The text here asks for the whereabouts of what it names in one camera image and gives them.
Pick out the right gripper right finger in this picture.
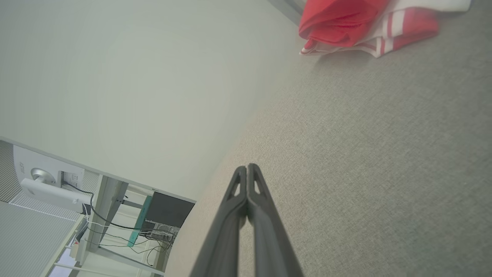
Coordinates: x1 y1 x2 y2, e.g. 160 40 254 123
247 163 304 277

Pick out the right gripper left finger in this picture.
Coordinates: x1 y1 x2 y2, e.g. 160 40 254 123
190 165 248 277

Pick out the red shorts white trim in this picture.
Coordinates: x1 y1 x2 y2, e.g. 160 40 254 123
299 0 389 48

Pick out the red Bulls 23 jersey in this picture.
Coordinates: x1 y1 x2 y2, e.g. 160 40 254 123
301 0 472 58

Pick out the black computer tower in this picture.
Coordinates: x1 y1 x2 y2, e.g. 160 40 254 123
145 192 195 228

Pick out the teal metal bar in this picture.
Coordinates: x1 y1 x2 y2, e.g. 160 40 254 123
127 195 153 247

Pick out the grey fabric sofa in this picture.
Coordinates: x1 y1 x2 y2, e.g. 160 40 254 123
165 0 492 277

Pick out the white computer monitor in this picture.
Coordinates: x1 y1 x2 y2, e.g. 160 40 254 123
13 145 93 214

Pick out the black monitor cable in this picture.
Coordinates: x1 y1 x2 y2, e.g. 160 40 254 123
63 184 150 231

